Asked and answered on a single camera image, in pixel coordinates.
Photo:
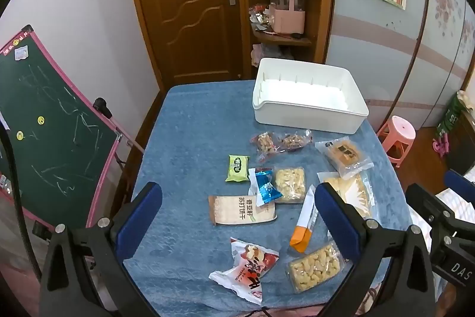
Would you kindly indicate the pale square sticker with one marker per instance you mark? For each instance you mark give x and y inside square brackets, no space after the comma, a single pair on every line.
[21,52]

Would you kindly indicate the pink folded cloth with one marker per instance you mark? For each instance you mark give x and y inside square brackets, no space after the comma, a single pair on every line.
[261,55]

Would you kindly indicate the green chalkboard pink frame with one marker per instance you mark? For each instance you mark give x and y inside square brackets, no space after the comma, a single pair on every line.
[55,138]

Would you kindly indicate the orange cracker packet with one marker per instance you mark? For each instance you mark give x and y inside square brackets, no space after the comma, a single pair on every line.
[343,153]

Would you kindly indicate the yellow round magnet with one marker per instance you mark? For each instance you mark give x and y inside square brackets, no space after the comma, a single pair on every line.
[40,120]
[19,135]

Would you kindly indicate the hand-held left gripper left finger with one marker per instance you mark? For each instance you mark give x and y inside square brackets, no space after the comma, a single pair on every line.
[139,220]

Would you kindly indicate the brown cracker packet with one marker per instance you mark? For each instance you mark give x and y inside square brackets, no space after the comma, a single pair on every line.
[237,213]

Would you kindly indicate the pile of shiny wrappers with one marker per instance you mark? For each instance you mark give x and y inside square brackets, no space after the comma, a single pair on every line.
[259,18]

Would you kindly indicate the orange white stick sachet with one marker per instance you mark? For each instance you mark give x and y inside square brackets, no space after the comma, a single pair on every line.
[302,231]

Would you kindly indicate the pink basket clear dome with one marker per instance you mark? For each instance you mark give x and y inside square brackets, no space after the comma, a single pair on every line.
[287,20]

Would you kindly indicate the white checked cloth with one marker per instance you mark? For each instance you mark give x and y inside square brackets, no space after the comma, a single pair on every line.
[458,203]

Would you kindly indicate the clear nut packet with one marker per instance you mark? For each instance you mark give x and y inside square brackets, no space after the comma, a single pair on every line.
[265,143]
[293,141]

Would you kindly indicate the pink toy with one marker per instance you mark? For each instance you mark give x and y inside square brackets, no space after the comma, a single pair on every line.
[440,147]

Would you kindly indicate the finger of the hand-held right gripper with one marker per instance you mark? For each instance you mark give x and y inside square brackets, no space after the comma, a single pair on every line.
[423,202]
[460,181]

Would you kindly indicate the red white snack packet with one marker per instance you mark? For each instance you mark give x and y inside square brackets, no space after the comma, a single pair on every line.
[245,272]

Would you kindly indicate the green snack packet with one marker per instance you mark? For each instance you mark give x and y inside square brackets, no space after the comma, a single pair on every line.
[238,168]

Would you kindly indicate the dark wooden cabinet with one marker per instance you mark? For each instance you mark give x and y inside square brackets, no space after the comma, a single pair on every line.
[464,142]

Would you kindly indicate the pale puffs packet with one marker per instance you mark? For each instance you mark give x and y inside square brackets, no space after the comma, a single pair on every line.
[291,185]
[315,267]

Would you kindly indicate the blue towel table cover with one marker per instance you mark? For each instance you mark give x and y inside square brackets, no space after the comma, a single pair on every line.
[193,138]

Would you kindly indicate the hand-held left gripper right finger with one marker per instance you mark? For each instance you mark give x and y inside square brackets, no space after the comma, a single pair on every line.
[334,220]

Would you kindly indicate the yellow chips packet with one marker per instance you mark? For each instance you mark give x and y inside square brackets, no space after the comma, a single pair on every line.
[352,192]

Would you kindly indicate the grey floral sliding wardrobe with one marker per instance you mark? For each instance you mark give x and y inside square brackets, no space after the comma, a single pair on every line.
[371,53]

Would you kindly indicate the pink plastic stool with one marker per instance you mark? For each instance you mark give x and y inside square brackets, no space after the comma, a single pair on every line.
[399,133]

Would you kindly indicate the white plastic bin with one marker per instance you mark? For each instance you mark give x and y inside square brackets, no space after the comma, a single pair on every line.
[308,94]

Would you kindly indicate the blue white candy packet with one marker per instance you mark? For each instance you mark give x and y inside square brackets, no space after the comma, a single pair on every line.
[267,189]

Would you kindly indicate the green bag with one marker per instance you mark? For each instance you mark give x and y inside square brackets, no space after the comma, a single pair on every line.
[451,116]

